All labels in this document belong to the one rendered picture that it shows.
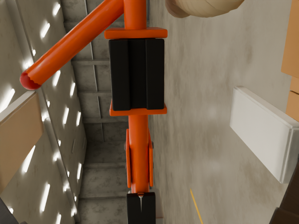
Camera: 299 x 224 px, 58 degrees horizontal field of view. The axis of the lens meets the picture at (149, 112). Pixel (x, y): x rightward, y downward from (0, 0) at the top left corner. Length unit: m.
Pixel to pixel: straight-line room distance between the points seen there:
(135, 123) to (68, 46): 0.11
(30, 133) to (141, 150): 0.16
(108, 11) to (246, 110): 0.18
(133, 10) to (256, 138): 0.17
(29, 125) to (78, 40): 0.14
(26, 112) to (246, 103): 0.13
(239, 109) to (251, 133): 0.02
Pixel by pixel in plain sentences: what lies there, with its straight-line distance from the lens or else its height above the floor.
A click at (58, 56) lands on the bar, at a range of 0.30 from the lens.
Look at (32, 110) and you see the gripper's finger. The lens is 0.18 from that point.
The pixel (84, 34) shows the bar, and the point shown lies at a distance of 0.29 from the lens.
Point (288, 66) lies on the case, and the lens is 0.57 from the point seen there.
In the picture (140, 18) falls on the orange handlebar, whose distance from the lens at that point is 0.27.
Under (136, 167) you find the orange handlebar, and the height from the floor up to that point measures 1.23.
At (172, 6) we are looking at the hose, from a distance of 0.32.
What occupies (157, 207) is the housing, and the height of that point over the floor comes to 1.21.
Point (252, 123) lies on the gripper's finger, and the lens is 0.17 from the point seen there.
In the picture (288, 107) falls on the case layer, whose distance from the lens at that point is 1.35.
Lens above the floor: 1.24
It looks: 4 degrees down
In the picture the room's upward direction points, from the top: 92 degrees counter-clockwise
